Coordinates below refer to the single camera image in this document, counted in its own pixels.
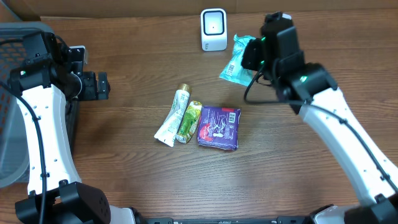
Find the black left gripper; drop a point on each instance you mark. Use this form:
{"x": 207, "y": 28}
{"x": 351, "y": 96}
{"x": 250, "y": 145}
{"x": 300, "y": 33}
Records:
{"x": 93, "y": 93}

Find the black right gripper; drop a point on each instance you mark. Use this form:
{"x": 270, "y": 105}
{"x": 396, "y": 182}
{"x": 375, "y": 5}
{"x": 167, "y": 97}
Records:
{"x": 250, "y": 61}

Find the teal snack packet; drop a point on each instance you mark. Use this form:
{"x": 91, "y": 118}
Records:
{"x": 234, "y": 71}

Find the purple square packet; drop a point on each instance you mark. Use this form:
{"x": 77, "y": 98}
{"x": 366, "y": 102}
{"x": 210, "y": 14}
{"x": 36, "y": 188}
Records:
{"x": 218, "y": 127}

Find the white tube gold cap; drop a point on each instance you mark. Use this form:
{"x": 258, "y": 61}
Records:
{"x": 166, "y": 133}

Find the green yellow drink pouch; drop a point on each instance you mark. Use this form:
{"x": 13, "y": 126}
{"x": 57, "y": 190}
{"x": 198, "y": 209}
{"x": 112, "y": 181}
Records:
{"x": 189, "y": 122}

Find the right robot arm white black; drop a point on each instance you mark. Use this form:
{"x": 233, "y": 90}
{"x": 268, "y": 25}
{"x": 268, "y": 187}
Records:
{"x": 315, "y": 96}

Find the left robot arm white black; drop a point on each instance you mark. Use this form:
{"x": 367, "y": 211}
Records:
{"x": 71, "y": 203}

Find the white barcode scanner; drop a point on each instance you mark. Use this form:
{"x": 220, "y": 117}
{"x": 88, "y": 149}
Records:
{"x": 213, "y": 26}

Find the grey plastic mesh basket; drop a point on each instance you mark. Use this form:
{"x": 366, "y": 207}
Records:
{"x": 9, "y": 155}

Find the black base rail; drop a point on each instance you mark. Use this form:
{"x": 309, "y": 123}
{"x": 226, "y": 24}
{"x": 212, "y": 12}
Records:
{"x": 248, "y": 220}

